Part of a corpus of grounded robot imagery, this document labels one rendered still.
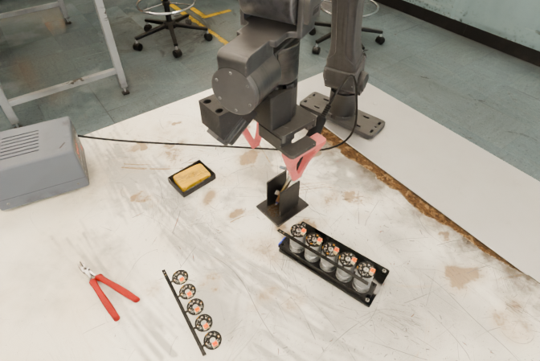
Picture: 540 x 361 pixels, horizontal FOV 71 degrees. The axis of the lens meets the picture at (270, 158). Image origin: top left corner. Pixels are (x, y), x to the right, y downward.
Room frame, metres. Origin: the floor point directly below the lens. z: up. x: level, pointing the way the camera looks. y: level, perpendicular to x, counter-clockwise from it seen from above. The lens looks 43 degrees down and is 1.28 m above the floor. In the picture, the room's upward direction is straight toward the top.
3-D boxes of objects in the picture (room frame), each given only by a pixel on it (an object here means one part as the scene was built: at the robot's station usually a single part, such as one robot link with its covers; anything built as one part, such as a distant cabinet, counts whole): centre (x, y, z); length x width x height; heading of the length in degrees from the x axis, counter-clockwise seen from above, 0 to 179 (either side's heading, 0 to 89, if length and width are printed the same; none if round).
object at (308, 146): (0.40, -0.03, 0.92); 0.07 x 0.07 x 0.09; 40
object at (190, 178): (0.51, 0.15, 0.76); 0.07 x 0.05 x 0.02; 133
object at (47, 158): (0.51, 0.43, 0.80); 0.15 x 0.12 x 0.10; 115
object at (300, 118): (0.43, -0.01, 0.99); 0.10 x 0.07 x 0.07; 40
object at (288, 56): (0.43, 0.00, 1.05); 0.07 x 0.06 x 0.07; 151
